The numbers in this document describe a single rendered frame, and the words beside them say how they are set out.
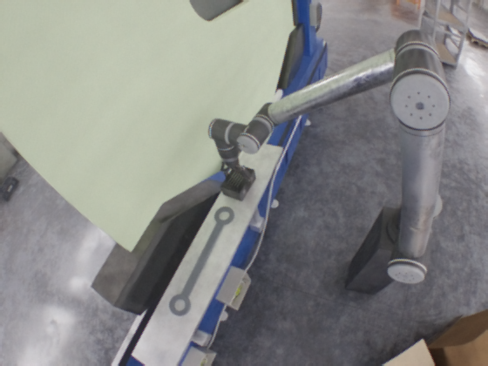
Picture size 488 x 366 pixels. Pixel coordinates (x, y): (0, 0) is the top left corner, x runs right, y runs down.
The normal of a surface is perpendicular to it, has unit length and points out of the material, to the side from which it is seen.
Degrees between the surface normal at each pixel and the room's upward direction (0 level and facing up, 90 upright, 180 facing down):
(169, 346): 0
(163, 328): 0
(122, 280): 0
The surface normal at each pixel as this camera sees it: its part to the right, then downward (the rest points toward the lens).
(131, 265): -0.17, -0.60
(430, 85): -0.51, 0.66
